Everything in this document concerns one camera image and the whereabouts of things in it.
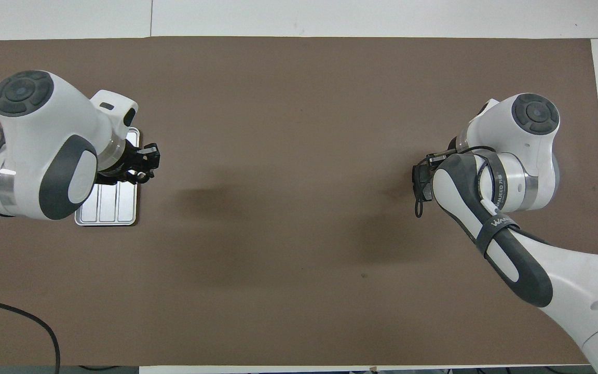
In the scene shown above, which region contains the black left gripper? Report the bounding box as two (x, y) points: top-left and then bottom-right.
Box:
(97, 145), (161, 185)

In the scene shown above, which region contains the silver metal tray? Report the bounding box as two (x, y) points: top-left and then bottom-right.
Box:
(74, 127), (142, 226)

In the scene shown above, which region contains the brown table mat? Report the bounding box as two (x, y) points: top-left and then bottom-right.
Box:
(0, 36), (598, 367)

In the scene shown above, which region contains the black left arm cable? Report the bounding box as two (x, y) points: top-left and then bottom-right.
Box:
(0, 296), (62, 374)

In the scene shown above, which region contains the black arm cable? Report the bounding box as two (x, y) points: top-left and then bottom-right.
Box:
(413, 148), (499, 219)
(0, 296), (62, 374)

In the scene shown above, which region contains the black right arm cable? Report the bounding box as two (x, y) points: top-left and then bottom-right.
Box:
(413, 148), (499, 219)

